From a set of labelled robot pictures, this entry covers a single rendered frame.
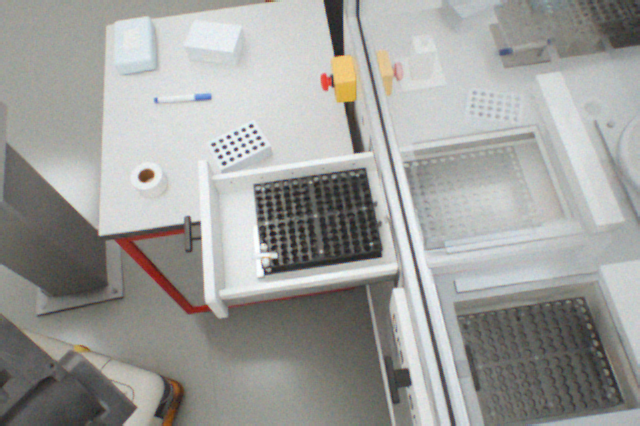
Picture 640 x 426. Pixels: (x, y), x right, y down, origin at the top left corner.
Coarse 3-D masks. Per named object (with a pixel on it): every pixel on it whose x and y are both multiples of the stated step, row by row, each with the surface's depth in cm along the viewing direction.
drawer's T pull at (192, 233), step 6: (186, 216) 102; (186, 222) 102; (186, 228) 101; (192, 228) 101; (198, 228) 101; (186, 234) 101; (192, 234) 101; (198, 234) 101; (186, 240) 100; (192, 240) 101; (198, 240) 101; (186, 246) 100
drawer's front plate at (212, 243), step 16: (208, 176) 105; (208, 192) 103; (208, 208) 101; (208, 224) 100; (208, 240) 98; (208, 256) 97; (208, 272) 95; (208, 288) 94; (224, 288) 104; (208, 304) 94
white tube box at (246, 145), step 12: (252, 120) 125; (228, 132) 124; (240, 132) 124; (252, 132) 124; (216, 144) 123; (228, 144) 123; (240, 144) 122; (252, 144) 123; (264, 144) 123; (216, 156) 121; (228, 156) 121; (240, 156) 123; (252, 156) 122; (264, 156) 124; (228, 168) 121; (240, 168) 123
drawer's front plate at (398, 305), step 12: (396, 288) 93; (396, 300) 92; (396, 312) 93; (408, 312) 91; (396, 324) 95; (408, 324) 90; (396, 336) 98; (408, 336) 89; (408, 348) 88; (408, 360) 87; (420, 372) 86; (420, 384) 86; (408, 396) 94; (420, 396) 85; (420, 408) 84; (420, 420) 84; (432, 420) 83
